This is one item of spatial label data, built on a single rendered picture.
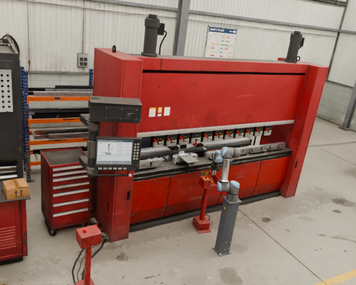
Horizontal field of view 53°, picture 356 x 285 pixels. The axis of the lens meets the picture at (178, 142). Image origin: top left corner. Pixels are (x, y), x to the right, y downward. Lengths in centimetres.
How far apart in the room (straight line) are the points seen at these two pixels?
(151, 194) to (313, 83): 305
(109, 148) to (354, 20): 1011
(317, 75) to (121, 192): 349
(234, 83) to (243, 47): 524
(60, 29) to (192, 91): 425
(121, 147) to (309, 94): 345
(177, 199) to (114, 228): 100
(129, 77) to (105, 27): 455
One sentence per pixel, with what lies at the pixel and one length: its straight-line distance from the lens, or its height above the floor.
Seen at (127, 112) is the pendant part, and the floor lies 186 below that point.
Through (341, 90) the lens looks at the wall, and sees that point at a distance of 1254.
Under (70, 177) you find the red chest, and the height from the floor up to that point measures 82.
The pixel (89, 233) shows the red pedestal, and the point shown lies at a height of 80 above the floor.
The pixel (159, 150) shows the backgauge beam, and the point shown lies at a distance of 500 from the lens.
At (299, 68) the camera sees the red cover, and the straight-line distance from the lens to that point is 590.
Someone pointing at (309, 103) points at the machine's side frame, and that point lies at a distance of 603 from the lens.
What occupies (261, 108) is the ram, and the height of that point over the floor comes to 161.
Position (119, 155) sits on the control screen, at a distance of 363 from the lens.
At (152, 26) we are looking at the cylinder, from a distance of 425.
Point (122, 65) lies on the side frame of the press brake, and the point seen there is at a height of 224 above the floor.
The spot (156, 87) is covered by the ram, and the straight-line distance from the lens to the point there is 433.
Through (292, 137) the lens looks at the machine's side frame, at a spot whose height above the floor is 109.
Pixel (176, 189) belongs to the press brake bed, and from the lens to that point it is 494.
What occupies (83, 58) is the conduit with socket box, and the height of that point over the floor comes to 161.
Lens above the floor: 285
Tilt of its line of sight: 20 degrees down
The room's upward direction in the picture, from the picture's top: 7 degrees clockwise
